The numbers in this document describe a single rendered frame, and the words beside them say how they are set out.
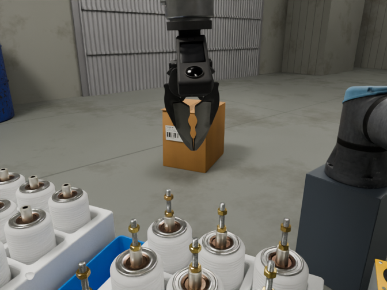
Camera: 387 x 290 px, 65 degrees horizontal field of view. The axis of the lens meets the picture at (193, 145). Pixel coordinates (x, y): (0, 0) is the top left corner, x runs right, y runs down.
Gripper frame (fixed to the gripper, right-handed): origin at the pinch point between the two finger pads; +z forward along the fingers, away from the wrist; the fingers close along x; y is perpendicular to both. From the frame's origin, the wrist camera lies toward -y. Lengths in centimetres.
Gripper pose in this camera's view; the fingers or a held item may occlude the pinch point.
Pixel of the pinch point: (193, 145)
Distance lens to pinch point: 52.8
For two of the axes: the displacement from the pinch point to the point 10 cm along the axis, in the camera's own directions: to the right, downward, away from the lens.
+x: -10.0, 0.3, 0.1
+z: 0.3, 9.3, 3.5
